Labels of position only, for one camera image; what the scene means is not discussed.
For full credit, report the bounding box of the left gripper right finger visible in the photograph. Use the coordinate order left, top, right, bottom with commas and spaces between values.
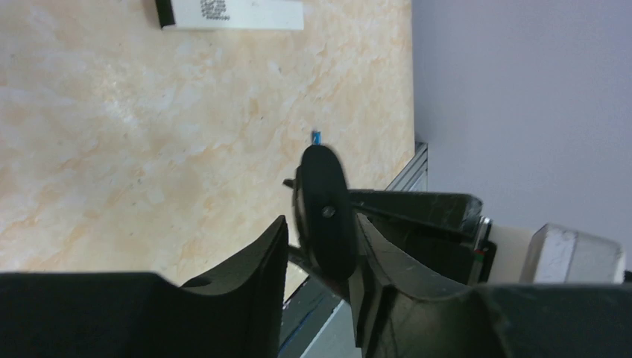
349, 215, 631, 357

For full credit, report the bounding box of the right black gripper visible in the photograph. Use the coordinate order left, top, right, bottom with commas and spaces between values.
349, 189, 496, 284

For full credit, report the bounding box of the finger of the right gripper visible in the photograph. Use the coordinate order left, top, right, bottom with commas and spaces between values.
282, 178, 349, 298

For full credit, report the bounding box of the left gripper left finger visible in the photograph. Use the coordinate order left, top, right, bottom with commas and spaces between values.
1, 216, 288, 357

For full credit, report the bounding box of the black remote control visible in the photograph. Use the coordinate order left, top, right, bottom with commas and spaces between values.
292, 145, 358, 281

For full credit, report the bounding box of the white remote control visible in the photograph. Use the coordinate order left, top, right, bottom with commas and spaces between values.
154, 0, 304, 31

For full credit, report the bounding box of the blue battery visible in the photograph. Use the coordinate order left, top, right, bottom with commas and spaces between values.
312, 131, 321, 145

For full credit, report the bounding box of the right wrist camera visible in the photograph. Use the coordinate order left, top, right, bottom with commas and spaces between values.
487, 223, 626, 284

